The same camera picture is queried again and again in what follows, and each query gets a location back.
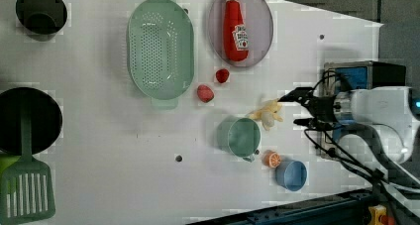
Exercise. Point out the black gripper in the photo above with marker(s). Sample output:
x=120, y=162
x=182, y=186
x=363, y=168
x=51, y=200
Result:
x=321, y=108

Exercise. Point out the peeled plush banana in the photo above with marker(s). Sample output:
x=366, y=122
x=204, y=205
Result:
x=268, y=114

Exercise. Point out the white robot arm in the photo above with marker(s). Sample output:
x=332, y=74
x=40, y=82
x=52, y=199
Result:
x=400, y=179

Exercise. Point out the orange slice toy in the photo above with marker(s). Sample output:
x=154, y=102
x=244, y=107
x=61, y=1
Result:
x=272, y=159

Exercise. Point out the blue bowl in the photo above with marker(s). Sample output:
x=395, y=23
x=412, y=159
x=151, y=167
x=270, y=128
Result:
x=291, y=175

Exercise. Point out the green mug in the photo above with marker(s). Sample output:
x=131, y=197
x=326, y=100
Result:
x=239, y=136

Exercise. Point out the red strawberry toy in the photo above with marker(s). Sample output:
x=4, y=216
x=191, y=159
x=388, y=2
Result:
x=222, y=75

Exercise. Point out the pink round plate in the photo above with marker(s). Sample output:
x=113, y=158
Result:
x=259, y=24

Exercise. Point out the red ketchup bottle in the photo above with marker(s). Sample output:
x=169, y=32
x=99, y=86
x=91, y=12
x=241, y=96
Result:
x=235, y=36

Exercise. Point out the green oval colander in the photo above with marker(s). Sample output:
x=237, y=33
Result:
x=160, y=44

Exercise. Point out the black round pan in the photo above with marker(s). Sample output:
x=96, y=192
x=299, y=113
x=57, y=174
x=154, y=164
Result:
x=39, y=108

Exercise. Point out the black round cup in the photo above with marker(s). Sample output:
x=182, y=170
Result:
x=42, y=17

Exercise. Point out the green slotted spatula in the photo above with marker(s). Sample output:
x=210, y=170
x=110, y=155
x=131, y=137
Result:
x=26, y=186

